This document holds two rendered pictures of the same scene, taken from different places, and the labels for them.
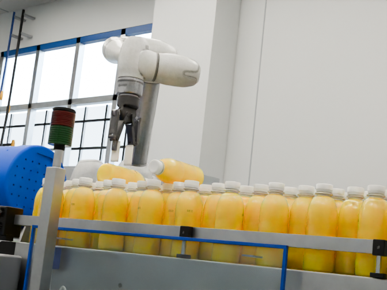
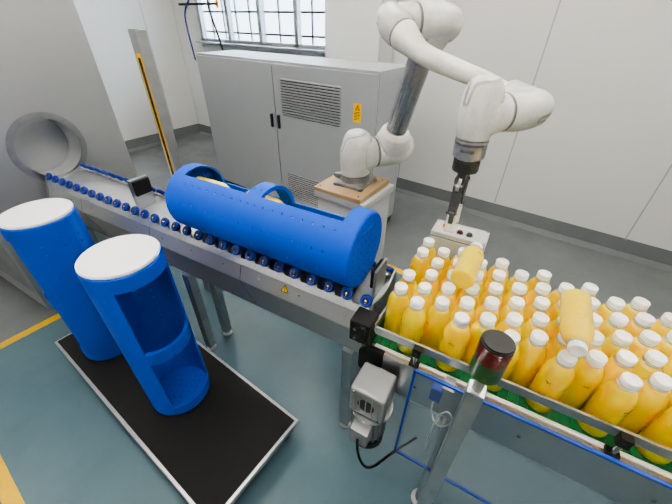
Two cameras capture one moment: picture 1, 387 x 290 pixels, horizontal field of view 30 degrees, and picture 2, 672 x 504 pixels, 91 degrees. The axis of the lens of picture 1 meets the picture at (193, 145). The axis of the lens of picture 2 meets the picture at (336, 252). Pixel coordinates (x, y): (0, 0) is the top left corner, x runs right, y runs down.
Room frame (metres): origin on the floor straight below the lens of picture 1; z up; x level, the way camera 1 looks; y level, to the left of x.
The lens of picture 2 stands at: (1.52, 0.71, 1.76)
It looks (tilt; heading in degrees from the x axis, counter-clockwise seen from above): 36 degrees down; 354
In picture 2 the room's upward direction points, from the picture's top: 1 degrees clockwise
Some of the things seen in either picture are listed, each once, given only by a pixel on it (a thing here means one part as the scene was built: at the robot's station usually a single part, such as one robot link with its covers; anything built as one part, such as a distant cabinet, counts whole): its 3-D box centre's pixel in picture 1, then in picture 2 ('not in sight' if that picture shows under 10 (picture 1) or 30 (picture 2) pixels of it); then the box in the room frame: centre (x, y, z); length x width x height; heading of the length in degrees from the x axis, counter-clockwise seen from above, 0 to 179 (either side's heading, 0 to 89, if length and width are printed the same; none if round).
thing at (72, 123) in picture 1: (63, 119); (494, 350); (1.90, 0.35, 1.23); 0.06 x 0.06 x 0.04
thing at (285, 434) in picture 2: not in sight; (167, 384); (2.66, 1.53, 0.07); 1.50 x 0.52 x 0.15; 49
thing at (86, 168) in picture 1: (89, 183); (357, 151); (3.18, 0.44, 1.19); 0.18 x 0.16 x 0.22; 104
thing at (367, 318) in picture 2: (6, 224); (364, 326); (2.22, 0.54, 0.95); 0.10 x 0.07 x 0.10; 145
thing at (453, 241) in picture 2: not in sight; (457, 241); (2.53, 0.13, 1.05); 0.20 x 0.10 x 0.10; 55
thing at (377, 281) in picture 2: not in sight; (377, 277); (2.41, 0.46, 0.99); 0.10 x 0.02 x 0.12; 145
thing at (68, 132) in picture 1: (60, 136); (487, 364); (1.90, 0.35, 1.18); 0.06 x 0.06 x 0.05
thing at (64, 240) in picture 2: not in sight; (80, 287); (2.93, 1.92, 0.59); 0.28 x 0.28 x 0.88
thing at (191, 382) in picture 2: not in sight; (156, 334); (2.57, 1.41, 0.59); 0.28 x 0.28 x 0.88
